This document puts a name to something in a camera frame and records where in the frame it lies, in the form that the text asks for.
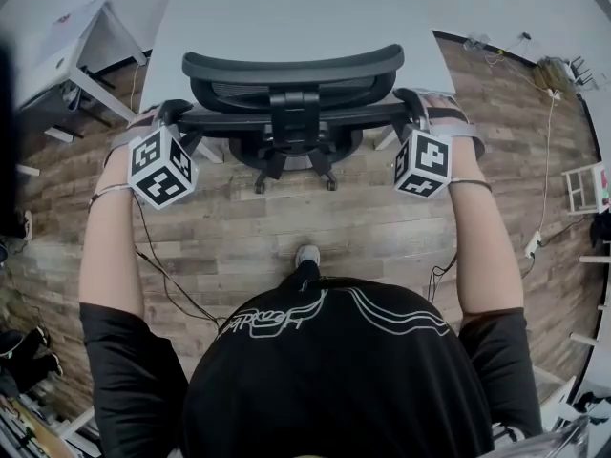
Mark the person's left forearm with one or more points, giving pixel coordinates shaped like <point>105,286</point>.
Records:
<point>112,246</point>

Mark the person's black trousers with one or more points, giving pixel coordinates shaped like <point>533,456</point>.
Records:
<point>305,275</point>

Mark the white metal frame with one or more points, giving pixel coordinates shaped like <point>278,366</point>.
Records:
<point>78,427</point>

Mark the clear plastic bottle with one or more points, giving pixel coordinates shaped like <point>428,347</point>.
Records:
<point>483,40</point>
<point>472,43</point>

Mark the person's grey shoe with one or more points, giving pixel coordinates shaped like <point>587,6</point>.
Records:
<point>308,255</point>

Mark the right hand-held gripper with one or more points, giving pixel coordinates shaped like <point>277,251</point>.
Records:
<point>425,165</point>

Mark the person's right forearm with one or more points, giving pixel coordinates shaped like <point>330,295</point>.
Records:
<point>482,246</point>

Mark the wooden board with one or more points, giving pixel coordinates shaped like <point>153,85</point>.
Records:
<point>33,434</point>

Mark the person's right hand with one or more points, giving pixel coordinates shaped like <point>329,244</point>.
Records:
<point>444,108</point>

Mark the white shelf rack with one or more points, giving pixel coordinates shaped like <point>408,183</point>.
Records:
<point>596,184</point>

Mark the white side table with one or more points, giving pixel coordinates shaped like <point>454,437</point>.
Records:
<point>558,399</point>

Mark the black mesh office chair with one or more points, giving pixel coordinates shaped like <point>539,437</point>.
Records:
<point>291,65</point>

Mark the person's black printed t-shirt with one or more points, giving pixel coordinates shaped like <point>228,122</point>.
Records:
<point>334,375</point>

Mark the white power strip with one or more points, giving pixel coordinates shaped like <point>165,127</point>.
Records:
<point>533,245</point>
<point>555,93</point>

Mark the brown woven pile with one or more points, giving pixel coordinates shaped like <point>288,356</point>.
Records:
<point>551,72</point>

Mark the small white table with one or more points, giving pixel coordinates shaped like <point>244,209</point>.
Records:
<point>81,27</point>

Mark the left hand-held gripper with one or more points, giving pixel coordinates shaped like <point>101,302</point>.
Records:
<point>162,170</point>

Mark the large white table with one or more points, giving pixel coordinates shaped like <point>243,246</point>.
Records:
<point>305,12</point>

